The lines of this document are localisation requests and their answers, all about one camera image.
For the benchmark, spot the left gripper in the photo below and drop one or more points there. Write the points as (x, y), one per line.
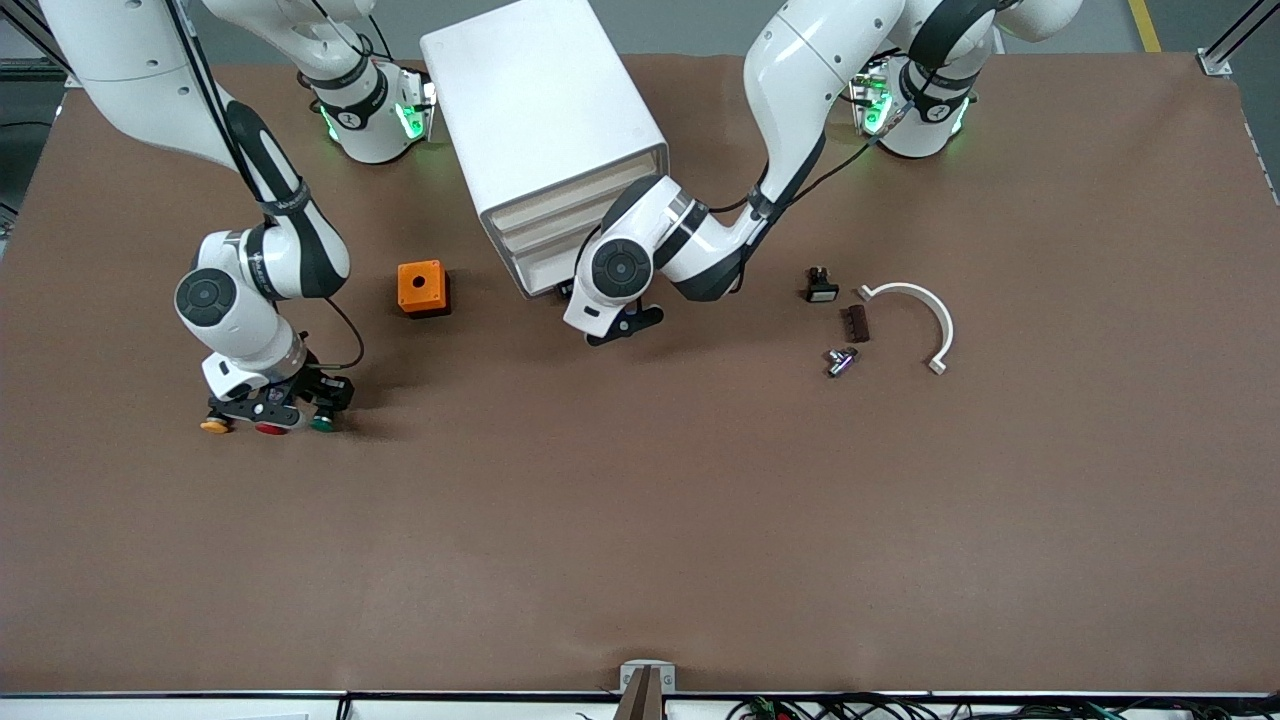
(564, 289)

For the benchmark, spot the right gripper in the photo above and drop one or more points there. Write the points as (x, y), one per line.
(322, 385)

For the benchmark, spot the green push button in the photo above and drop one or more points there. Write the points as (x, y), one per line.
(322, 424)

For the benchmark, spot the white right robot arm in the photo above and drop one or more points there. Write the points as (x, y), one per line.
(240, 300)

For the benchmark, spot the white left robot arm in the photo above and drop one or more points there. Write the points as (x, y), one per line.
(800, 70)

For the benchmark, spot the red push button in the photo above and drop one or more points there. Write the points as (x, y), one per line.
(270, 429)

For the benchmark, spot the yellow push button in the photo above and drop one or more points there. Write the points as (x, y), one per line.
(213, 427)

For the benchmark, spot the orange button box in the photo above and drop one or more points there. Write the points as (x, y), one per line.
(420, 288)

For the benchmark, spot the small purple metal component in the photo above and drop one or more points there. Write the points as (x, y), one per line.
(840, 362)

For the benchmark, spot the brown terminal block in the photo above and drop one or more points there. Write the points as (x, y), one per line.
(858, 323)

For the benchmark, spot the black switch white face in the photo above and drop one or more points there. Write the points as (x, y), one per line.
(821, 287)

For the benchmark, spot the white curved bracket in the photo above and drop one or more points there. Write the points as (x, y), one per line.
(935, 310)

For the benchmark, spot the grey metal camera bracket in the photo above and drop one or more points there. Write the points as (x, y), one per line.
(647, 678)

